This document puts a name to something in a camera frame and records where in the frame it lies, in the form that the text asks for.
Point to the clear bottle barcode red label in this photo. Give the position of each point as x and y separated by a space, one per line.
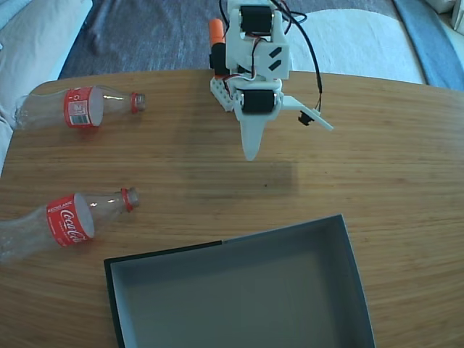
78 107

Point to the clear bottle Coca-Cola red label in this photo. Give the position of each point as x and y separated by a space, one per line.
67 224

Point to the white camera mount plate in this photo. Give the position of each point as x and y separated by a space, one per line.
319 117

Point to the white cushion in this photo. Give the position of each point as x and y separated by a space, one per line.
29 43

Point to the white cloth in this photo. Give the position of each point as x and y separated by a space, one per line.
362 43

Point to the grey textured rug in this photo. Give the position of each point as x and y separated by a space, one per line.
145 36

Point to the orange black table clamp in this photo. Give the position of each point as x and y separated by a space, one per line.
216 30

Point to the grey cardboard box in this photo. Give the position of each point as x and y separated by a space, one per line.
235 297

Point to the blue cloth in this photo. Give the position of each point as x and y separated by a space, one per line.
435 54

